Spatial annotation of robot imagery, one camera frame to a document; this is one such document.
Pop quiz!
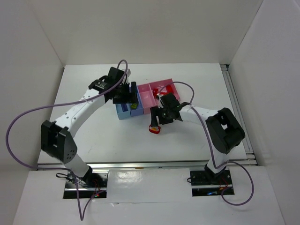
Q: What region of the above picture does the large pink plastic bin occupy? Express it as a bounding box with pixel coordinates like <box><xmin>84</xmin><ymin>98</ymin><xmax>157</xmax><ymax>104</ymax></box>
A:
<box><xmin>150</xmin><ymin>79</ymin><xmax>180</xmax><ymax>105</ymax></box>

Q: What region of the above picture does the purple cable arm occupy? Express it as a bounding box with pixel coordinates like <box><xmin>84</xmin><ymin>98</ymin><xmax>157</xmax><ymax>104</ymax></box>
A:
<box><xmin>5</xmin><ymin>60</ymin><xmax>129</xmax><ymax>221</ymax></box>
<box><xmin>156</xmin><ymin>81</ymin><xmax>255</xmax><ymax>206</ymax></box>

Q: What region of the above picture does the dark blue lego plate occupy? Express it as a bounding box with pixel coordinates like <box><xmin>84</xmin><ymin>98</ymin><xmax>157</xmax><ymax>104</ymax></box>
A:
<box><xmin>121</xmin><ymin>104</ymin><xmax>128</xmax><ymax>112</ymax></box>

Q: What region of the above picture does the red flower printed lego piece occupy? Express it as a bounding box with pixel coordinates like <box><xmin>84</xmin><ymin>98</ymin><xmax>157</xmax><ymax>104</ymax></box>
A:
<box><xmin>149</xmin><ymin>126</ymin><xmax>160</xmax><ymax>135</ymax></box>

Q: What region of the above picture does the dark blue plastic bin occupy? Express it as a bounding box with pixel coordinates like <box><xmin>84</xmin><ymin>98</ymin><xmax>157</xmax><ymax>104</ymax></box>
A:
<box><xmin>128</xmin><ymin>90</ymin><xmax>143</xmax><ymax>117</ymax></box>

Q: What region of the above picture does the aluminium rail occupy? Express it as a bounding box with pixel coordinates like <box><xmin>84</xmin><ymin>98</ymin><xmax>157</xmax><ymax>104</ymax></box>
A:
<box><xmin>38</xmin><ymin>159</ymin><xmax>257</xmax><ymax>169</ymax></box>
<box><xmin>220</xmin><ymin>64</ymin><xmax>256</xmax><ymax>160</ymax></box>

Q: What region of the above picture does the aluminium rail right side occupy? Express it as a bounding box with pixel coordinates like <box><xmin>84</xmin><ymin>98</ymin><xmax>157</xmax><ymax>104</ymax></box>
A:
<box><xmin>220</xmin><ymin>64</ymin><xmax>256</xmax><ymax>160</ymax></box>

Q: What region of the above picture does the small pink plastic bin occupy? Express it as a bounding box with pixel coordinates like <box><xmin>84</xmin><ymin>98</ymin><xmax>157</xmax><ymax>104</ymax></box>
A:
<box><xmin>137</xmin><ymin>83</ymin><xmax>156</xmax><ymax>114</ymax></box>

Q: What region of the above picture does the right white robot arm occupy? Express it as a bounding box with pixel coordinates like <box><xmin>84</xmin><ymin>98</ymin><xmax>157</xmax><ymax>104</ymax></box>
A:
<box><xmin>149</xmin><ymin>93</ymin><xmax>246</xmax><ymax>180</ymax></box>

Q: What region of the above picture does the aluminium rail front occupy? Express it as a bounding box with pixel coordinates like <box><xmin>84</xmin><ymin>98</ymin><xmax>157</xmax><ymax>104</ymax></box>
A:
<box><xmin>38</xmin><ymin>159</ymin><xmax>257</xmax><ymax>169</ymax></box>

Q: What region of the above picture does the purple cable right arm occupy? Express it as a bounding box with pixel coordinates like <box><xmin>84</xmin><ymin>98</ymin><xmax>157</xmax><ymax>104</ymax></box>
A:
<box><xmin>156</xmin><ymin>81</ymin><xmax>255</xmax><ymax>206</ymax></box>

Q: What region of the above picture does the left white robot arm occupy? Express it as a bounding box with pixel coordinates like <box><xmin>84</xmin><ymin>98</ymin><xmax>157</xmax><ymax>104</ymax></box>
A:
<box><xmin>41</xmin><ymin>67</ymin><xmax>138</xmax><ymax>186</ymax></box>

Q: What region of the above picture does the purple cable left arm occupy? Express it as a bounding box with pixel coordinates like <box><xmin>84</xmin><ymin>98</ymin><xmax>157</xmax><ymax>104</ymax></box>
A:
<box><xmin>5</xmin><ymin>60</ymin><xmax>129</xmax><ymax>221</ymax></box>

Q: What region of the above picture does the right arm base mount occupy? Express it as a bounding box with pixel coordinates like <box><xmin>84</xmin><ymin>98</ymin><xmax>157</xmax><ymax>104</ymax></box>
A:
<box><xmin>186</xmin><ymin>169</ymin><xmax>235</xmax><ymax>197</ymax></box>

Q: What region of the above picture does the small red lego brick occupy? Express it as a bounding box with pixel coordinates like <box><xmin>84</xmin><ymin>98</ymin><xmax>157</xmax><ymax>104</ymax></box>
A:
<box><xmin>153</xmin><ymin>88</ymin><xmax>159</xmax><ymax>98</ymax></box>

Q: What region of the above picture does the light blue plastic bin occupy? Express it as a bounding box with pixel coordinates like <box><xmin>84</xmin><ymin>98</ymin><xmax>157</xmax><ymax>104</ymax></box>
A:
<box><xmin>115</xmin><ymin>104</ymin><xmax>131</xmax><ymax>120</ymax></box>

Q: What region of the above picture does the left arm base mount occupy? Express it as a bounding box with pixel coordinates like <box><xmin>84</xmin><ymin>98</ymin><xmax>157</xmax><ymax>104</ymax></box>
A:
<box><xmin>56</xmin><ymin>171</ymin><xmax>108</xmax><ymax>199</ymax></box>

